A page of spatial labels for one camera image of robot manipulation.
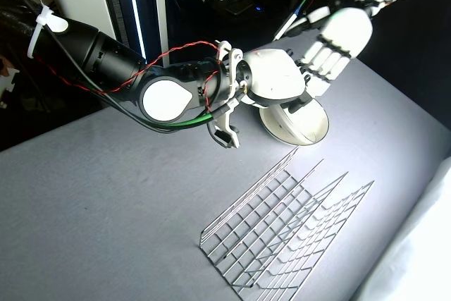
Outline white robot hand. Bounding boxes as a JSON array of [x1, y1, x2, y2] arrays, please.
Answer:
[[287, 5, 373, 98], [242, 48, 315, 113]]

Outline grey table cloth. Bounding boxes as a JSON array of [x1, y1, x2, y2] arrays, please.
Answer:
[[0, 38, 451, 301]]

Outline silver wire dish rack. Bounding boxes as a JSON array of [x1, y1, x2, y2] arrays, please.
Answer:
[[199, 145, 375, 291]]

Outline white notched bracket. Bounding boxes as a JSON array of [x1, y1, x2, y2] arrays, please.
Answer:
[[0, 66, 20, 110]]

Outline black device with blue light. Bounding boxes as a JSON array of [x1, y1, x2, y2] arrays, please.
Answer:
[[221, 0, 265, 18]]

